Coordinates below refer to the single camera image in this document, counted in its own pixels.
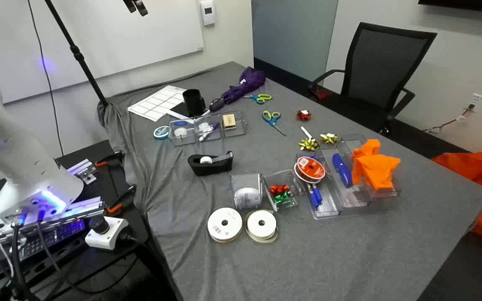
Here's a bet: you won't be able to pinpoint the brown wooden stamp block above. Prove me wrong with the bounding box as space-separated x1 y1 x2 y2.
221 112 237 130

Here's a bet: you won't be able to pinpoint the clear three-compartment case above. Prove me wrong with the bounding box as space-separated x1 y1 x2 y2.
169 108 247 147

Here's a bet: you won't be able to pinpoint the black tape dispenser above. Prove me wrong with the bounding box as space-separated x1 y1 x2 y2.
185 149 236 177

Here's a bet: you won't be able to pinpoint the small clear cube box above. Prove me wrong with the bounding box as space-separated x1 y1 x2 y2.
229 172 264 210

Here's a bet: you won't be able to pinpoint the purple marker pen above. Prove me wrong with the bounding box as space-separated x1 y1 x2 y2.
197 122 221 142

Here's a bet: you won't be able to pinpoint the large blue green scissors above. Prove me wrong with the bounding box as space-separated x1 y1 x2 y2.
261 108 288 137

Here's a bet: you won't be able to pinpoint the small blue green scissors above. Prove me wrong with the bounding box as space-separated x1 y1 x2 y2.
249 92 274 107

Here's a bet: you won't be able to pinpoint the clear box with bows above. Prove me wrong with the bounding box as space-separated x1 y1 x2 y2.
262 167 301 214

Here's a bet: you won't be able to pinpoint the small green bow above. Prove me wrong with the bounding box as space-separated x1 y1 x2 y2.
272 190 293 207

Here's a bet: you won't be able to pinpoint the gold gift bow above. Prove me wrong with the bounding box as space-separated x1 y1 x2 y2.
298 135 321 154
318 130 341 147

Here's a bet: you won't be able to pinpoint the black cup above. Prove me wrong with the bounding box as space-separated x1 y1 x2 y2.
180 87 207 117

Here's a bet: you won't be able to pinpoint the orange white ribbon spool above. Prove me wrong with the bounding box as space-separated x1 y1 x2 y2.
293 155 328 185

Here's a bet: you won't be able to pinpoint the purple folded umbrella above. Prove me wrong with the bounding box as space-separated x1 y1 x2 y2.
207 65 267 113

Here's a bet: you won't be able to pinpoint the blue pen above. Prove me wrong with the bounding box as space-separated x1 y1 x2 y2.
304 182 324 210

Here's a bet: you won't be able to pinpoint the white label sheet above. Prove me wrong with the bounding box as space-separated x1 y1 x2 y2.
127 83 187 124

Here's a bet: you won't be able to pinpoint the blue plastic tool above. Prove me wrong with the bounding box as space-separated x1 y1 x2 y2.
329 152 354 189

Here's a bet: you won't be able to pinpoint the clear tray with pens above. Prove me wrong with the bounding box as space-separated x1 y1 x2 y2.
298 165 341 220

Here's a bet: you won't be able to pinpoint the clear narrow tray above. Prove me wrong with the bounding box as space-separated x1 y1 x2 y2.
321 139 368 210

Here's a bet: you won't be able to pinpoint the orange black clamp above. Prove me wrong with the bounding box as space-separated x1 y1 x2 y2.
103 185 137 217
92 152 125 172

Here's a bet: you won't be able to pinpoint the orange tissue paper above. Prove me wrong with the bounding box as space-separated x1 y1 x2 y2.
349 139 403 194

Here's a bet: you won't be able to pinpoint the clear wide tray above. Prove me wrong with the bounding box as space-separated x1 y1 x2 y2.
344 135 403 209

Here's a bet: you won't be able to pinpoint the white emergency stop button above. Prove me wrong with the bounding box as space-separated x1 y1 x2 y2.
83 214 130 251

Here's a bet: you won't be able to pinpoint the black office chair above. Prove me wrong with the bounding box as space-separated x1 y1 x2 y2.
306 22 438 135

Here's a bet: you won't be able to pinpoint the black equipment cart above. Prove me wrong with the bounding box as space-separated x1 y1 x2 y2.
0 139 164 301

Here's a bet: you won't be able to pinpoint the black tripod pole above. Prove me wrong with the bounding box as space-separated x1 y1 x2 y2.
43 0 110 107

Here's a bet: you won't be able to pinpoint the white wall thermostat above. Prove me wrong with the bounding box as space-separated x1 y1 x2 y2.
197 0 217 28

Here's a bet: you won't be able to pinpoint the silver metal bracket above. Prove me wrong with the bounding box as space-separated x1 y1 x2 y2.
67 157 98 185

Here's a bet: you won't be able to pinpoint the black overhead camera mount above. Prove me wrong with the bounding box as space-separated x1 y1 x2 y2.
122 0 149 16

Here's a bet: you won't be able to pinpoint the black wall cable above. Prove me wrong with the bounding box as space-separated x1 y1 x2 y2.
423 102 477 135

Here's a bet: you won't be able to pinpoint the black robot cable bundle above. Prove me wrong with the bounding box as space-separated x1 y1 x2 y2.
0 210 53 301

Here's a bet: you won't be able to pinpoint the black wall screen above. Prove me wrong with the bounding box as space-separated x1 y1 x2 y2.
416 0 482 15

